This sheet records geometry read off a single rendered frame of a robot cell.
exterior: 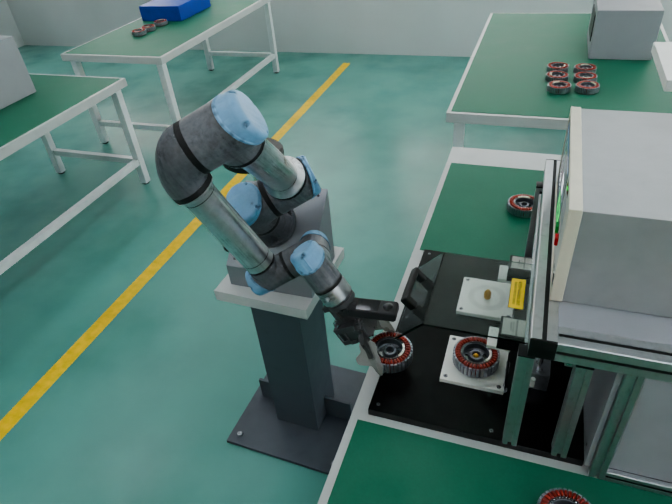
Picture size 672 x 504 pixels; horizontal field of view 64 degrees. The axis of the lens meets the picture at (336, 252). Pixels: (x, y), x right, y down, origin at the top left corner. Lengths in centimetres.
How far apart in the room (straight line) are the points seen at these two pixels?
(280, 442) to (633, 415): 139
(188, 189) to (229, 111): 18
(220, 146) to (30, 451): 181
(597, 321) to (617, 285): 7
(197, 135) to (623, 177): 78
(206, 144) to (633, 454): 102
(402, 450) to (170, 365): 155
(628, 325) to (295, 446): 143
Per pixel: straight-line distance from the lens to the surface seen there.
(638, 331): 108
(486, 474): 127
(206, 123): 106
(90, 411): 260
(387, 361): 131
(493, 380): 137
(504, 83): 312
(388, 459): 127
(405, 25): 601
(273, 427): 225
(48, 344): 302
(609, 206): 100
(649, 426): 119
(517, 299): 116
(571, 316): 107
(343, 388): 232
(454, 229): 189
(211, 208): 117
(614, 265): 104
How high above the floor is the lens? 183
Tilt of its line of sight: 37 degrees down
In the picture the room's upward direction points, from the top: 6 degrees counter-clockwise
